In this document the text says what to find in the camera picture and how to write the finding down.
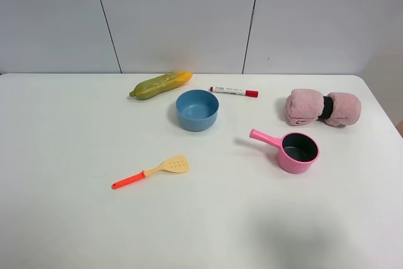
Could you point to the toy spatula orange handle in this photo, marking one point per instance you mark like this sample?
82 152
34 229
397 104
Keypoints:
176 165

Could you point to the blue plastic bowl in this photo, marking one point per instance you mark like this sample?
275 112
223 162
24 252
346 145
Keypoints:
197 110

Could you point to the red white marker pen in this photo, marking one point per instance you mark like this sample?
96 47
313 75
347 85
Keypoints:
242 92

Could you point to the green yellow toy corn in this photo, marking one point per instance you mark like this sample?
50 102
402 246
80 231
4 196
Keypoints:
152 87

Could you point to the pink toy saucepan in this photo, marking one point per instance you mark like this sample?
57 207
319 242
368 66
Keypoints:
296 151

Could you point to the rolled pink towel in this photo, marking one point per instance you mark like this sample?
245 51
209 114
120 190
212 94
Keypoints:
304 106

